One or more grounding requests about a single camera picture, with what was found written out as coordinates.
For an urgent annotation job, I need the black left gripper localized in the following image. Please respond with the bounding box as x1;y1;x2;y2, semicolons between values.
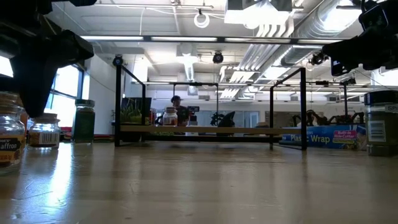
2;24;95;118

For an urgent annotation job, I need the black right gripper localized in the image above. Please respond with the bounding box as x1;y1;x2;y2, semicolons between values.
322;26;398;77

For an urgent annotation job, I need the green-lid herb jar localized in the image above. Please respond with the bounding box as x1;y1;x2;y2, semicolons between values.
72;98;96;144

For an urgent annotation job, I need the black-lid green herb jar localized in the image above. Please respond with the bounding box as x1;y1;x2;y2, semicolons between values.
363;90;398;157

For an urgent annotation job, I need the small saffron glass jar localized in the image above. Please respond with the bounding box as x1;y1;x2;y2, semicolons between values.
0;91;27;177

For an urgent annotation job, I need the large window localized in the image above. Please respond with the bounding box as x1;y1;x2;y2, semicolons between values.
0;55;91;129

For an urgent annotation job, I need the dark ceiling fixture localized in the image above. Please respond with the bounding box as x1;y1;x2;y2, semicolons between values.
68;0;98;7

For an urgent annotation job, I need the blue plastic wrap box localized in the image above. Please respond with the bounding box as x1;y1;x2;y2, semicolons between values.
279;123;368;151

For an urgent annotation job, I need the small potted green plant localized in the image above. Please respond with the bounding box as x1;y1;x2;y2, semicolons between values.
120;101;147;143

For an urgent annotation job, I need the white ceiling air unit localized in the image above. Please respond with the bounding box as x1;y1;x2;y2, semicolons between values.
223;0;295;30

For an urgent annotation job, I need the LED light bar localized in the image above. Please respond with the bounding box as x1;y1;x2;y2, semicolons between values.
80;35;352;44

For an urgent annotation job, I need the person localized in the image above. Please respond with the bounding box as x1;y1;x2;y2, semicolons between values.
170;95;191;127

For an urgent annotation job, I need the black office chair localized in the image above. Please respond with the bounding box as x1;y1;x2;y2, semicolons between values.
216;111;236;137

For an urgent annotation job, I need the silver round air duct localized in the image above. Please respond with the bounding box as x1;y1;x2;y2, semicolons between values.
279;0;364;68

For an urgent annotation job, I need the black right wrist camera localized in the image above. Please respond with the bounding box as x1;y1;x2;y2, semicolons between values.
358;0;398;32

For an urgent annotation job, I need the ribbed flat ceiling duct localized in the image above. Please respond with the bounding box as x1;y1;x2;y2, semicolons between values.
219;17;295;100

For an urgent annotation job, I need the white ceiling duct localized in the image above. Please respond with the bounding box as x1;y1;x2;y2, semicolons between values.
176;43;200;82

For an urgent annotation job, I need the white cable coil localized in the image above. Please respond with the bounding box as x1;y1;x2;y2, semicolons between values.
193;8;211;29

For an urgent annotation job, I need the wooden shelf black frame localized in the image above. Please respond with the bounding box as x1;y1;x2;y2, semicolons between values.
113;63;308;151

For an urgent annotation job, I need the black aluminium table frame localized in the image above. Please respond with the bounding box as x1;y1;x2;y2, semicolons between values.
119;134;280;144

